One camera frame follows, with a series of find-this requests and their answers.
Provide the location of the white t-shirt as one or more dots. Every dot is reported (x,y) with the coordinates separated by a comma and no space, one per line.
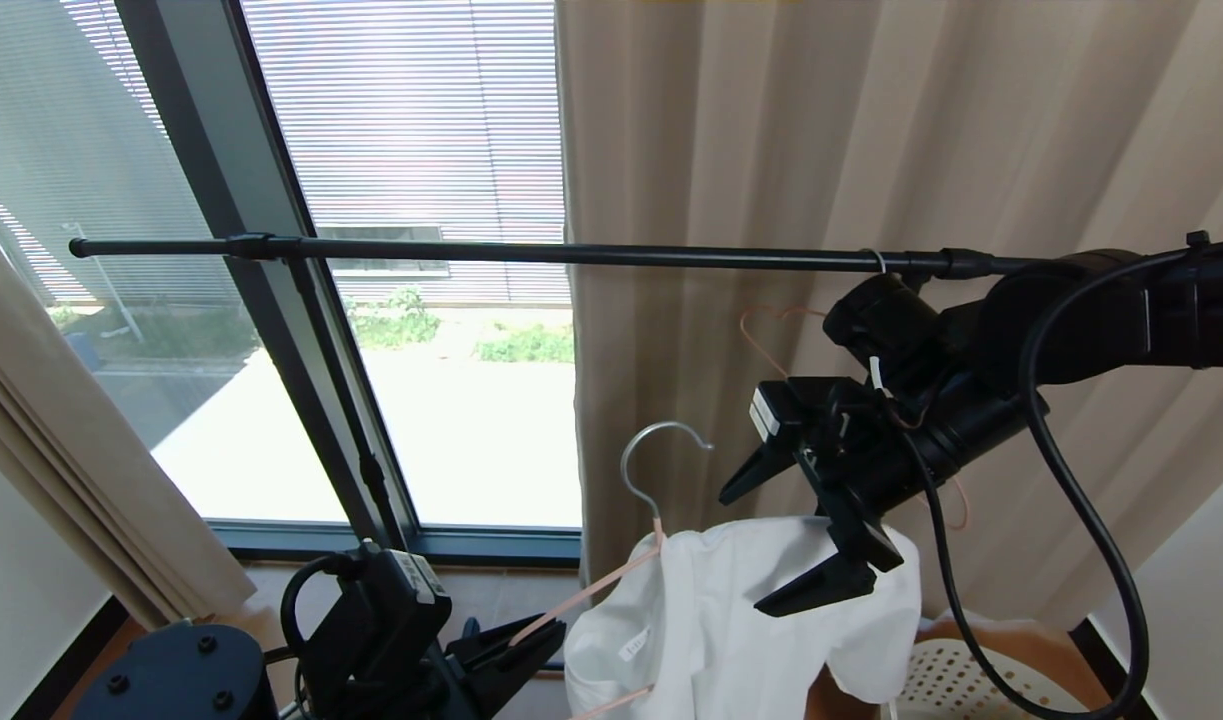
(731,630)

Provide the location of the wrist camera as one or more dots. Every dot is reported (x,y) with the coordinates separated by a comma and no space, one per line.
(881,320)
(381,620)

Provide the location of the window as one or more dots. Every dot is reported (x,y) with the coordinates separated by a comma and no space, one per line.
(421,120)

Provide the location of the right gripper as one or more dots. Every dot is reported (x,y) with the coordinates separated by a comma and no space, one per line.
(941,440)

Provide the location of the pink clothes hanger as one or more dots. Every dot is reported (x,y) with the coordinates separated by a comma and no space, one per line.
(625,470)
(743,325)

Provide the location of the black clothes rack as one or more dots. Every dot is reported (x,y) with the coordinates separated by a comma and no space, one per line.
(571,252)

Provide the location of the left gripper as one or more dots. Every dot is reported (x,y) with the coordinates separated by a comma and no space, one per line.
(456,685)

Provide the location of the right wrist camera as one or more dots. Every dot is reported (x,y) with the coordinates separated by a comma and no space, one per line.
(881,320)

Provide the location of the beige curtain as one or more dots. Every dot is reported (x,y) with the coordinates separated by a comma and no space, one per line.
(61,470)
(821,130)

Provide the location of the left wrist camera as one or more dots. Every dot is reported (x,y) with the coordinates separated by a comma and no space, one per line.
(381,620)

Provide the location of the white laundry basket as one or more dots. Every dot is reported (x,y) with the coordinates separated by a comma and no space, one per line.
(971,680)

